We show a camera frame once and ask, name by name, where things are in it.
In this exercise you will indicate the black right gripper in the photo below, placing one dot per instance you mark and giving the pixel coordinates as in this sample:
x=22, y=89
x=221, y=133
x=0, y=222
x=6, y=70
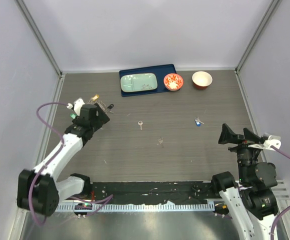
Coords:
x=228, y=135

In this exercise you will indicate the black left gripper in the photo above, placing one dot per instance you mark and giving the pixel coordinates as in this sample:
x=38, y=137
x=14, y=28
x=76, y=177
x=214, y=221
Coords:
x=101, y=119

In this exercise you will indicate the metal key organizer with rings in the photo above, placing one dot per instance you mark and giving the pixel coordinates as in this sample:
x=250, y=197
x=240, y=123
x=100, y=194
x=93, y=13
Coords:
x=96, y=100

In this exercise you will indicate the silver key with ring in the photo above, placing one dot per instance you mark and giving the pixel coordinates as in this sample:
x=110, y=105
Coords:
x=160, y=141

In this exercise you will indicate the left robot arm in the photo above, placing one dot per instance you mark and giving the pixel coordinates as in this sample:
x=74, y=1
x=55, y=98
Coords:
x=38, y=190

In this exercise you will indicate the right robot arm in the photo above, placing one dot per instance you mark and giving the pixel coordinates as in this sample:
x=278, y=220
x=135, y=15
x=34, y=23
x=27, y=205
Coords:
x=250, y=202

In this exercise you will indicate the key with blue tag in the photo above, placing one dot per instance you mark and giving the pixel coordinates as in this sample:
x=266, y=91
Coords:
x=198, y=122

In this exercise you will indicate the silver key on table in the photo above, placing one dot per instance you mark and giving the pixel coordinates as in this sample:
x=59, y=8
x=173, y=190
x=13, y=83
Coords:
x=140, y=123

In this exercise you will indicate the light green rectangular plate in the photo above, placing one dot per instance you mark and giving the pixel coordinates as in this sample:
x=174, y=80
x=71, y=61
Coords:
x=139, y=82

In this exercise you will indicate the red cup white inside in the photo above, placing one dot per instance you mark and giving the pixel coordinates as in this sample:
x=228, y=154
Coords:
x=201, y=80

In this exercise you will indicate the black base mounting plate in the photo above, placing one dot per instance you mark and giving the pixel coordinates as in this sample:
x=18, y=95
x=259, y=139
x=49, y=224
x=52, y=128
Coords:
x=155, y=193

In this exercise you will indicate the orange patterned small bowl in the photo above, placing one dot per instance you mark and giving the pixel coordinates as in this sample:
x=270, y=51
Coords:
x=173, y=82

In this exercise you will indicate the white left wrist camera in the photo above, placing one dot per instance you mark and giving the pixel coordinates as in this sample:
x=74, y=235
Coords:
x=76, y=106

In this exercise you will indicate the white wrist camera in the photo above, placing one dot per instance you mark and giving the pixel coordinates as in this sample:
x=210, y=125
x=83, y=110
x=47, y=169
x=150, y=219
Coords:
x=76, y=106
x=273, y=142

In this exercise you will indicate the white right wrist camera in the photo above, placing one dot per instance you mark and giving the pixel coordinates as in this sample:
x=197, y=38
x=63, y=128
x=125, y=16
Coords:
x=273, y=142

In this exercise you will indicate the white slotted cable duct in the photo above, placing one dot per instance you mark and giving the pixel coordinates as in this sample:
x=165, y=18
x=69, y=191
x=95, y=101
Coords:
x=79, y=207

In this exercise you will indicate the left aluminium frame post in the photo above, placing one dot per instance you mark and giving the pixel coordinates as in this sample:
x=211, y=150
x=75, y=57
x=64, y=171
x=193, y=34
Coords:
x=38, y=35

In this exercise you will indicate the aluminium frame post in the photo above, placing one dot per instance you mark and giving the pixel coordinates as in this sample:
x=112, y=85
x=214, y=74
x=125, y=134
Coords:
x=270, y=11
x=38, y=35

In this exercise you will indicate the right aluminium frame post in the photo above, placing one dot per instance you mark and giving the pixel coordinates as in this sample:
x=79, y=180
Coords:
x=270, y=11

